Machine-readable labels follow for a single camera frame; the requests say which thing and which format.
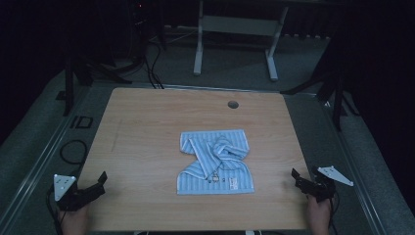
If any person's left hand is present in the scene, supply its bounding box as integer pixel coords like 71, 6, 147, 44
58, 205, 91, 235

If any person's right hand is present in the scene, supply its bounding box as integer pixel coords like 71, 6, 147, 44
305, 195, 333, 235

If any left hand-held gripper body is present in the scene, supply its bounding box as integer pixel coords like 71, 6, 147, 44
53, 174, 92, 212

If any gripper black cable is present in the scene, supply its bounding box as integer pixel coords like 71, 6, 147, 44
45, 186, 65, 235
327, 191, 341, 229

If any metal floor rail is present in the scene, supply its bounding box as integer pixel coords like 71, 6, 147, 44
0, 85, 96, 235
312, 93, 390, 235

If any dark equipment rack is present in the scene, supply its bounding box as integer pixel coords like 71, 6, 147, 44
126, 0, 168, 64

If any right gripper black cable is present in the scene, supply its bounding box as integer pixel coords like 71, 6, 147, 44
327, 191, 341, 229

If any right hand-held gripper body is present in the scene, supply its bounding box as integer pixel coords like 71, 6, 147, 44
307, 164, 354, 203

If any white metal desk frame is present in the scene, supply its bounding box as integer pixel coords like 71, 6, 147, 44
193, 0, 290, 82

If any black floor cables bundle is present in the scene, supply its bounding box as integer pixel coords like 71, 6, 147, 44
142, 41, 166, 90

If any blue striped towel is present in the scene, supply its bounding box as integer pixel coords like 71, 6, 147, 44
175, 128, 255, 196

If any black metal stand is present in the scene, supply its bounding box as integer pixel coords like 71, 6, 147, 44
54, 48, 133, 118
280, 58, 360, 132

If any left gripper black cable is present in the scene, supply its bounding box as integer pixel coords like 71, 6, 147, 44
45, 186, 65, 235

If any looped black floor cable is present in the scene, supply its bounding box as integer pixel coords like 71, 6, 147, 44
59, 139, 89, 177

